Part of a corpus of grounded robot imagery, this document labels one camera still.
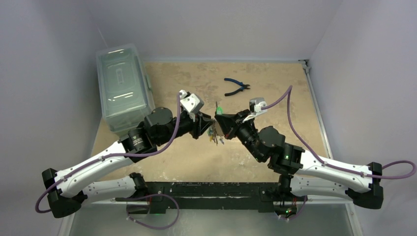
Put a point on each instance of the right side aluminium rail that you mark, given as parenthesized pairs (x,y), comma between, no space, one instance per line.
(305,65)

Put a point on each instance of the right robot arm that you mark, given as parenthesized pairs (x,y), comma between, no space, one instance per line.
(301,173)

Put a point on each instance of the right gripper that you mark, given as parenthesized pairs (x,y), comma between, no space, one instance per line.
(235,125)

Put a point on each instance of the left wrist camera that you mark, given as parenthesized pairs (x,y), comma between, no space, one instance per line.
(191,102)

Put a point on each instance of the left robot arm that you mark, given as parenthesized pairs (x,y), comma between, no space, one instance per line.
(69,189)

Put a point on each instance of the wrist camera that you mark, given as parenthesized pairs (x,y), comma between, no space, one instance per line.
(257,106)
(191,102)

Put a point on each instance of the green tagged key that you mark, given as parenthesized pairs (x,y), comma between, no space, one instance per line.
(218,109)

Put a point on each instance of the metal keyring plate with keys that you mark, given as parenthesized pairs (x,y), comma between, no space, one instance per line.
(214,136)

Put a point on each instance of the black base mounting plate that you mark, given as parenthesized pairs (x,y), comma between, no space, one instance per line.
(260,196)

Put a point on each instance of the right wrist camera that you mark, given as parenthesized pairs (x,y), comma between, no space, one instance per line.
(257,106)

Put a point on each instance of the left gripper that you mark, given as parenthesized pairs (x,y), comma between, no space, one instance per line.
(199,122)

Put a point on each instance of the translucent plastic storage box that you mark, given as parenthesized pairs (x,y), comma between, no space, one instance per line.
(125,88)

